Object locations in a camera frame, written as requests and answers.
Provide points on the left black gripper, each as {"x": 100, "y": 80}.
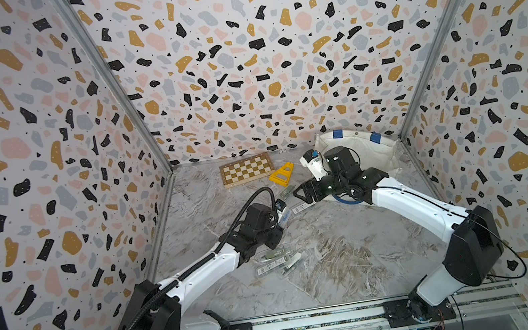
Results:
{"x": 275, "y": 240}

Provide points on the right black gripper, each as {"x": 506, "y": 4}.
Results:
{"x": 307, "y": 190}

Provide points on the wooden chessboard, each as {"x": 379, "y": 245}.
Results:
{"x": 246, "y": 170}

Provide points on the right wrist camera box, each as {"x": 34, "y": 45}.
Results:
{"x": 312, "y": 160}

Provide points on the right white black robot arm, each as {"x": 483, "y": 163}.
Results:
{"x": 473, "y": 242}

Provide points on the clear compass case green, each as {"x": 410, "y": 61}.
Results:
{"x": 287, "y": 191}

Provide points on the yellow plastic triangle stand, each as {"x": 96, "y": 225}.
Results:
{"x": 282, "y": 176}

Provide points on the clear compass case barcode label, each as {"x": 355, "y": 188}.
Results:
{"x": 300, "y": 208}

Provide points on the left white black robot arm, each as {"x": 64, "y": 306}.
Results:
{"x": 163, "y": 305}

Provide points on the white canvas bag blue handles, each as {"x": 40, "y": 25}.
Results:
{"x": 367, "y": 145}

